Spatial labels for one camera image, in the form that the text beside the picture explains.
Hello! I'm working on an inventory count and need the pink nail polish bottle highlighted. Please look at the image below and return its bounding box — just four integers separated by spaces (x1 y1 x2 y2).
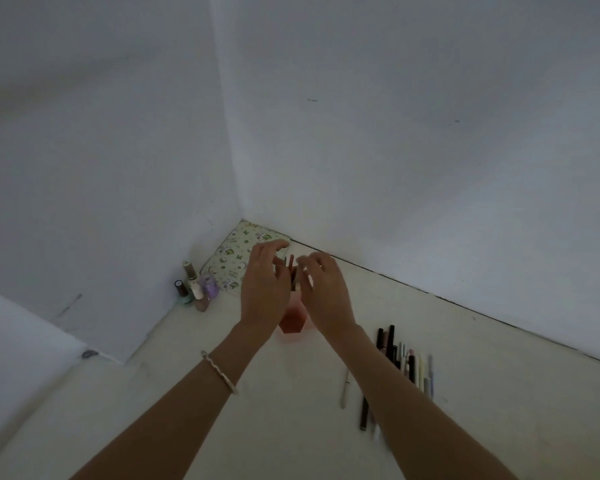
190 282 211 313

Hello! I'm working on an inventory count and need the floral green pouch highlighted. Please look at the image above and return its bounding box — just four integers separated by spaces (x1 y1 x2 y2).
200 221 292 292

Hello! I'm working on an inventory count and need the person's right forearm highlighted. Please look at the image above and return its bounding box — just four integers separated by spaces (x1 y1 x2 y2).
326 322 520 480

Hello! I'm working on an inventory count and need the row of makeup pens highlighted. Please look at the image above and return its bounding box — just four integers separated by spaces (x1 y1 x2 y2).
376 324 435 398

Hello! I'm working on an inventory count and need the pink pen holder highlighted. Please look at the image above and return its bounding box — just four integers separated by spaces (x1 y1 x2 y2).
278 289 317 341

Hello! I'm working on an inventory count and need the person's left hand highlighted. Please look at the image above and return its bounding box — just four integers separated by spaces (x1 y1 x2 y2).
238 239 294 332

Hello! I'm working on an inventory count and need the person's right hand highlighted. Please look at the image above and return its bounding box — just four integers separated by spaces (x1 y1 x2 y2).
295 252 357 336

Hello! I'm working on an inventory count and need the person's left forearm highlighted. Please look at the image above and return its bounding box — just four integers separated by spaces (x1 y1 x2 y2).
69 321 277 480

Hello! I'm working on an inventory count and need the silver bracelet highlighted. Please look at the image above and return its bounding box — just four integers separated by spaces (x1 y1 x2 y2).
200 350 240 396

